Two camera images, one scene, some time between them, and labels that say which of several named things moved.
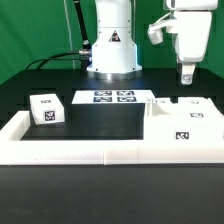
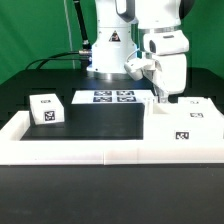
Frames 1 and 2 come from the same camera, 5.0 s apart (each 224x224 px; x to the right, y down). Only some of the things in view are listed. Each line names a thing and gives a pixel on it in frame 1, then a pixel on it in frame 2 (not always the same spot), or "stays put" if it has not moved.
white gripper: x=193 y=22 to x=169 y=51
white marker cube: x=196 y=110 stays put
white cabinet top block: x=47 y=109 stays put
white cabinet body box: x=182 y=119 stays put
